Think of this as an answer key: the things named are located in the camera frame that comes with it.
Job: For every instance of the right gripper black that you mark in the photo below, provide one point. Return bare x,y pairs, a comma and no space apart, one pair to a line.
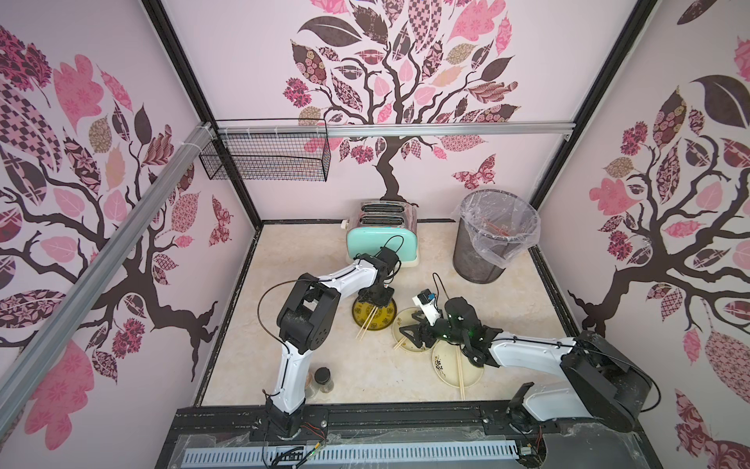
431,328

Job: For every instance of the chopsticks panda wrapper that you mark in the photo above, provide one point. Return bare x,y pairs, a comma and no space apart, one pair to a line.
400,343

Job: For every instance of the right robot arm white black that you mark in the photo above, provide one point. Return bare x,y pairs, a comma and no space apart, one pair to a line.
596,381

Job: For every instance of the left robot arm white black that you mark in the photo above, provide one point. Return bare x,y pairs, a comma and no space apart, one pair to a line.
305,321

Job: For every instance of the cream plate with calligraphy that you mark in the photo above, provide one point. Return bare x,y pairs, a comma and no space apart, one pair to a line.
401,322

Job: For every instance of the cream plate with green patch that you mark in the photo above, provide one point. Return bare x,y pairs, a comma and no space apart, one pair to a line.
444,365

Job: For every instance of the yellow patterned plate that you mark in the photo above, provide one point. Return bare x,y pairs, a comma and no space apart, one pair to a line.
383,319

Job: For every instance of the black mesh trash bin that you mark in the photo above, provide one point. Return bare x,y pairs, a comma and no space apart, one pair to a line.
477,258

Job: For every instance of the black lid spice jar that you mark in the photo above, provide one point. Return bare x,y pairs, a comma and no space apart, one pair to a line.
323,379

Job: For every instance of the mint green toaster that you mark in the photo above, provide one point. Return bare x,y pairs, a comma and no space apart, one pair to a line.
378,223

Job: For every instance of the clear plastic bin liner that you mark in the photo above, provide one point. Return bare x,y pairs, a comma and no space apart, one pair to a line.
504,225

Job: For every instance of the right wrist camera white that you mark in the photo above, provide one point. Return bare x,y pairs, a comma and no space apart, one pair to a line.
427,302

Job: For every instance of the white slotted cable duct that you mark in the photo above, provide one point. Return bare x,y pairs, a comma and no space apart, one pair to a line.
346,455

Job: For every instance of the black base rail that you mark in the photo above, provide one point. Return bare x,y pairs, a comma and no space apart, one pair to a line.
557,444

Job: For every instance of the black wire wall basket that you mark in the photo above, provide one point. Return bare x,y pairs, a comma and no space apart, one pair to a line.
268,149

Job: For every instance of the aluminium frame bar rear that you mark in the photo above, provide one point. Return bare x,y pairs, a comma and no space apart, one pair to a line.
396,130

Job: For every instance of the aluminium frame bar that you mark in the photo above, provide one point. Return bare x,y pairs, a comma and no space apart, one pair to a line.
28,370
396,130

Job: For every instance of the aluminium frame bar left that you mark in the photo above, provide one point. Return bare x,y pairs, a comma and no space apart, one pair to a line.
28,370

